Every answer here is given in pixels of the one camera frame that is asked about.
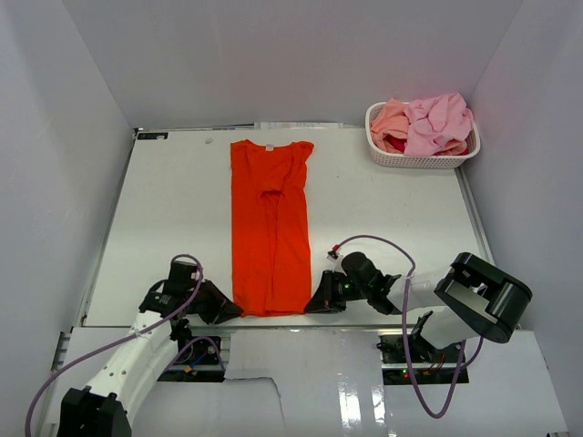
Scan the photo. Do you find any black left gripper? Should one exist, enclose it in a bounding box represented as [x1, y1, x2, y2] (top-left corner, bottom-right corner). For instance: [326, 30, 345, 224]
[184, 279, 242, 325]

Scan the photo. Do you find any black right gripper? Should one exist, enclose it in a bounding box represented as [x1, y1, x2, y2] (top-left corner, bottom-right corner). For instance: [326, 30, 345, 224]
[304, 270, 370, 314]

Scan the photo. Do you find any orange t shirt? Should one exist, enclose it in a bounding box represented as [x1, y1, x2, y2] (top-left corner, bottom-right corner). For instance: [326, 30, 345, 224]
[230, 139, 314, 317]

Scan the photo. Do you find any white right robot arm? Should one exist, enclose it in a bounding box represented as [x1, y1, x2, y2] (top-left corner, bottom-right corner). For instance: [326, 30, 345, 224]
[304, 252, 533, 363]

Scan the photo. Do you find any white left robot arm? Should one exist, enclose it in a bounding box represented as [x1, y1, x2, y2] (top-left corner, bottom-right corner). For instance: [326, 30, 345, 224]
[56, 254, 243, 436]

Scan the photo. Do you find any magenta t shirt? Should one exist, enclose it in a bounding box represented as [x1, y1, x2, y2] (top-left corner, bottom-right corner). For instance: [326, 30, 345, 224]
[384, 136, 406, 154]

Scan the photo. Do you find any black table label sticker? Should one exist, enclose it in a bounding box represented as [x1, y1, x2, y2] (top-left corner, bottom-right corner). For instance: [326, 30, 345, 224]
[137, 132, 169, 140]

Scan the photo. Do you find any white perforated laundry basket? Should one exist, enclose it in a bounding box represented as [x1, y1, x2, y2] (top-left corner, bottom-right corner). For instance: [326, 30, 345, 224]
[364, 100, 482, 169]

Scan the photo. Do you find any peach t shirt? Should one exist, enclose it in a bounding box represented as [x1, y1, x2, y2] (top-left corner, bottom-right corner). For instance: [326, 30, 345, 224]
[370, 99, 410, 152]

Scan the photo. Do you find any light pink t shirt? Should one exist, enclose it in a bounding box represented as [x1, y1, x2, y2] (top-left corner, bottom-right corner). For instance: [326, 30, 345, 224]
[404, 93, 474, 158]

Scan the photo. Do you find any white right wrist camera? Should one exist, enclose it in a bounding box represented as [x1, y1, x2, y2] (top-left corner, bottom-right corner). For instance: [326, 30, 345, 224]
[327, 245, 343, 265]

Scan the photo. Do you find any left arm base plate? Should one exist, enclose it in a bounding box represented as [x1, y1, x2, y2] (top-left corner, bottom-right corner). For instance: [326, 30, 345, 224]
[158, 336, 226, 383]

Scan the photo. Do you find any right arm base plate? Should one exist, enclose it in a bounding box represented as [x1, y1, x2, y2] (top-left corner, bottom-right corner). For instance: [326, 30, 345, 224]
[376, 334, 461, 386]

